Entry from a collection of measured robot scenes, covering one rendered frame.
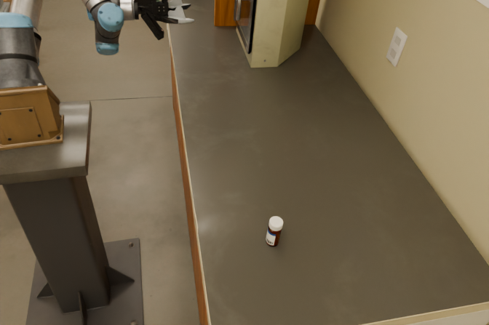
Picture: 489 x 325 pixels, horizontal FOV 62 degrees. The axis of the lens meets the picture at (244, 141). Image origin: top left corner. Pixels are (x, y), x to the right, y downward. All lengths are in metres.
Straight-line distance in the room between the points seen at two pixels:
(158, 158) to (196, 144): 1.33
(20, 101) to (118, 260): 1.10
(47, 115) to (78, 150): 0.13
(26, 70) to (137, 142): 1.54
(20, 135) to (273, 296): 0.83
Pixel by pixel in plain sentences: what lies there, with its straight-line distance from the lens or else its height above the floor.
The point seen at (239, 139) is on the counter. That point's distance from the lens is 1.28.
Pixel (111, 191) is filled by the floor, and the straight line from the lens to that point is 2.43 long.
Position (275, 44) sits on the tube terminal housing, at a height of 1.04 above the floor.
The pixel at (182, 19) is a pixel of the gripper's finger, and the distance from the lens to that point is 1.48.
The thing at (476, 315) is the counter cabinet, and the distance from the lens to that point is 1.19.
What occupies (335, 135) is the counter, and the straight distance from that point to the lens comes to 1.37.
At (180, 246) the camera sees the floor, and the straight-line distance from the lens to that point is 2.15.
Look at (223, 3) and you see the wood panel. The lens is 1.90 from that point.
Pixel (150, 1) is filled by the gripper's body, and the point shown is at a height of 1.20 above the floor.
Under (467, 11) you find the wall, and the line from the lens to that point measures 1.24.
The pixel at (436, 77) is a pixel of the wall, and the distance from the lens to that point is 1.32.
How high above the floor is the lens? 1.78
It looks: 41 degrees down
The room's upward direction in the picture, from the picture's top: 6 degrees clockwise
